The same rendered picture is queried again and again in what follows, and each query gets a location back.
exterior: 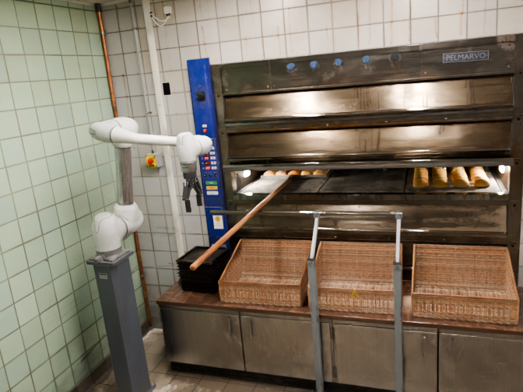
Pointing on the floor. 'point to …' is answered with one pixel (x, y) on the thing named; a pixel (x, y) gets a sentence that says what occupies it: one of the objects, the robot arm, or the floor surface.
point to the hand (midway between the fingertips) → (194, 207)
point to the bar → (317, 285)
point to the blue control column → (204, 116)
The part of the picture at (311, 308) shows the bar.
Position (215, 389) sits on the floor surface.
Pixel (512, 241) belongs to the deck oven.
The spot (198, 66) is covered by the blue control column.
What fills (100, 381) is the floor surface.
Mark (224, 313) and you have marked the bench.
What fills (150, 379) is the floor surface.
